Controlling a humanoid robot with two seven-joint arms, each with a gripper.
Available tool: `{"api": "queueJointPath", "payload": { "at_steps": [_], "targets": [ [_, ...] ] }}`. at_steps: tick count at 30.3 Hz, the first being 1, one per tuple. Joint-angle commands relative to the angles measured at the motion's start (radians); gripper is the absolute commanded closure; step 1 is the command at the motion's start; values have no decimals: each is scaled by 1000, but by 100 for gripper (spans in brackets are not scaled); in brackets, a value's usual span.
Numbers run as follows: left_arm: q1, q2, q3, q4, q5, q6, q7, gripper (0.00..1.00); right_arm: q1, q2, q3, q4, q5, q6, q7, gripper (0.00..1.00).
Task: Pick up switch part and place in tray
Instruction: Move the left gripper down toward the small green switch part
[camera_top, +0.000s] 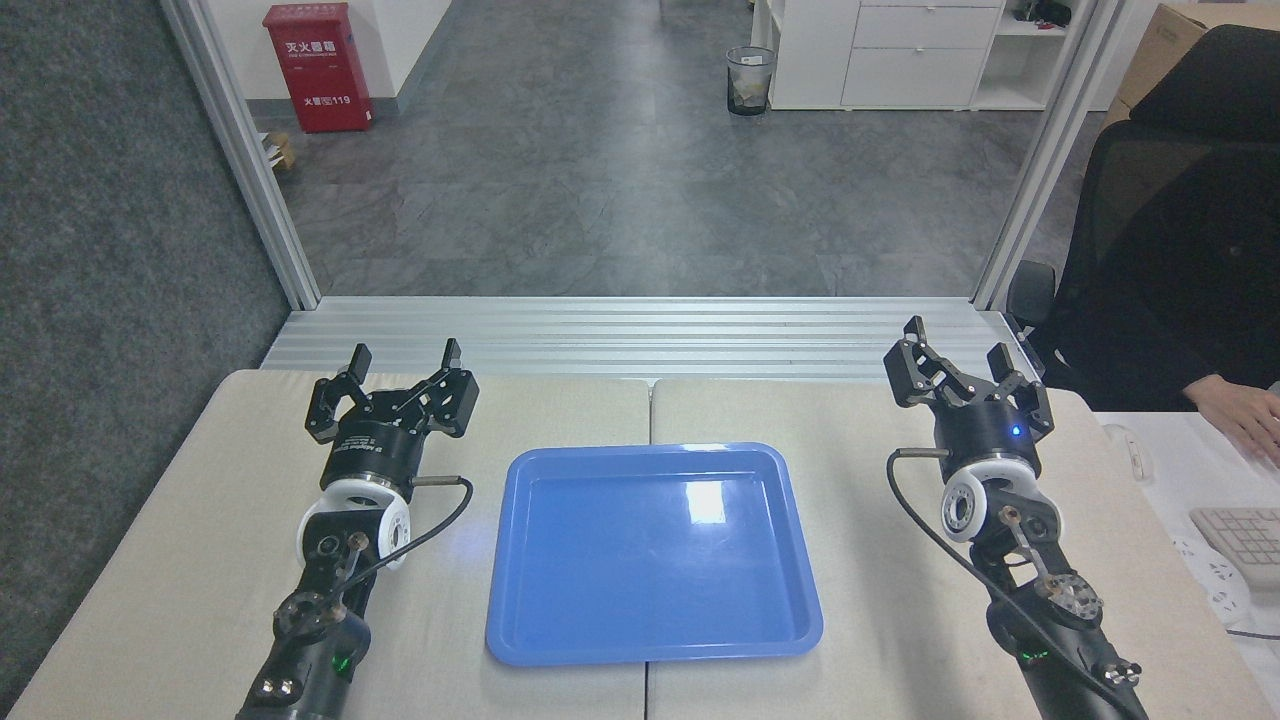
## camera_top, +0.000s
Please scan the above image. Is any brown cardboard box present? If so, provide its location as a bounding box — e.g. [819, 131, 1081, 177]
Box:
[1103, 2, 1280, 129]

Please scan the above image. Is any red fire extinguisher cabinet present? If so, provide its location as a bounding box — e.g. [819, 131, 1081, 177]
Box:
[262, 2, 375, 135]

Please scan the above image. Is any blue plastic tray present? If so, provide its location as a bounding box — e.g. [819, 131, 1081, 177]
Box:
[485, 442, 825, 668]

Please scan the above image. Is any black office chair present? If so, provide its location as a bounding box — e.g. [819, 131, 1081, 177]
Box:
[1005, 24, 1280, 401]

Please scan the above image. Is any black mesh waste bin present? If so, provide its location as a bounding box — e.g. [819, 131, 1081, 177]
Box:
[725, 45, 778, 118]

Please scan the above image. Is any silver aluminium post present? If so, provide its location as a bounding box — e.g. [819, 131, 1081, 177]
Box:
[971, 0, 1133, 312]
[160, 0, 323, 312]

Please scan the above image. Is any person's hand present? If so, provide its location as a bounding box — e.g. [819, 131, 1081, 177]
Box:
[1183, 374, 1280, 463]

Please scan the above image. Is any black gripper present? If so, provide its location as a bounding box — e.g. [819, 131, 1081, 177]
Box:
[883, 316, 1055, 474]
[305, 338, 480, 500]

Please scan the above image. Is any white keyboard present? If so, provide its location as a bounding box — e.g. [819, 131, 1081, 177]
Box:
[1189, 506, 1280, 593]

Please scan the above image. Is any ribbed aluminium platform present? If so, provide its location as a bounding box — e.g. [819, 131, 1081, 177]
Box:
[259, 295, 1043, 384]

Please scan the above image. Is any white drawer cabinet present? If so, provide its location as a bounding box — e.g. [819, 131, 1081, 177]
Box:
[750, 0, 1103, 114]

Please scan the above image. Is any white power strip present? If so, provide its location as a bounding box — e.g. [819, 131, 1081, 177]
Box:
[1173, 538, 1253, 628]

